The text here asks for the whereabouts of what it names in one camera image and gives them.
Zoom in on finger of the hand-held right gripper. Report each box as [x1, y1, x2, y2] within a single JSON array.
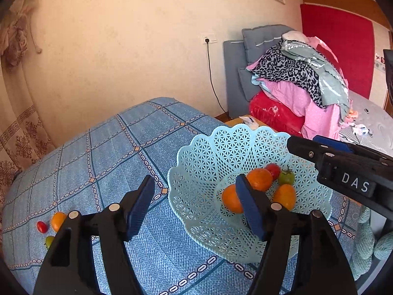
[[287, 134, 326, 164], [312, 134, 354, 153]]

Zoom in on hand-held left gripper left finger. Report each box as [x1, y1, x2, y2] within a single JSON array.
[[33, 175, 156, 295]]

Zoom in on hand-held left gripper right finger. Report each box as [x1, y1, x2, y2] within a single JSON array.
[[235, 174, 358, 295]]

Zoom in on large round orange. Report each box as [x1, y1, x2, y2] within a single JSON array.
[[221, 184, 244, 214]]

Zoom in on medium round orange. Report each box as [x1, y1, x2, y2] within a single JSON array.
[[246, 168, 273, 192]]

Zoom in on oval orange citrus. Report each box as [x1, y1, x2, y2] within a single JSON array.
[[272, 184, 297, 211]]

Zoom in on large red tomato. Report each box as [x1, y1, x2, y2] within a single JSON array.
[[265, 163, 282, 180]]

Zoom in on light blue plastic lattice basket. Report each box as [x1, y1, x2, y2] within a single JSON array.
[[167, 125, 334, 264]]

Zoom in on pile of clothes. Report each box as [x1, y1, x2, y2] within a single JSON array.
[[246, 36, 346, 140]]

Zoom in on grey mattress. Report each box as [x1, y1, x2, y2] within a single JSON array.
[[338, 90, 393, 156]]

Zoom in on red folded quilt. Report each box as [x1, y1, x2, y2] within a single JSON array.
[[249, 90, 306, 136]]

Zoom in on blue checked tablecloth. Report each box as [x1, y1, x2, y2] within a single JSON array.
[[1, 97, 366, 295]]

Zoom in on small white box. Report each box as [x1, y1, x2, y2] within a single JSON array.
[[239, 116, 259, 128]]

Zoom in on small wooden table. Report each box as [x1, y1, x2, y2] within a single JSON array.
[[225, 115, 278, 133]]

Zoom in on teal knitted cloth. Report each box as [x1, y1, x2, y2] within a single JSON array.
[[350, 206, 393, 281]]

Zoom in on grey green patterned cloth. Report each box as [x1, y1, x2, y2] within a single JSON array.
[[282, 40, 351, 120]]

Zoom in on small orange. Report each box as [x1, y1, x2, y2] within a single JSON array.
[[51, 212, 67, 233]]

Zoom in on grey padded headboard cushion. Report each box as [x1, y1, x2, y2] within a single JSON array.
[[223, 38, 255, 120]]

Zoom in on beige patterned curtain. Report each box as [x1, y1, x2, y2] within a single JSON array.
[[0, 104, 56, 191]]

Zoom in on bunched beige curtain tie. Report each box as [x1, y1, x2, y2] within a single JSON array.
[[0, 4, 42, 68]]

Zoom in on red wall panel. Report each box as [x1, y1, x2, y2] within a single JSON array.
[[300, 3, 376, 99]]

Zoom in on black power cable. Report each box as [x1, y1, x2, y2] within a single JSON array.
[[206, 39, 228, 118]]

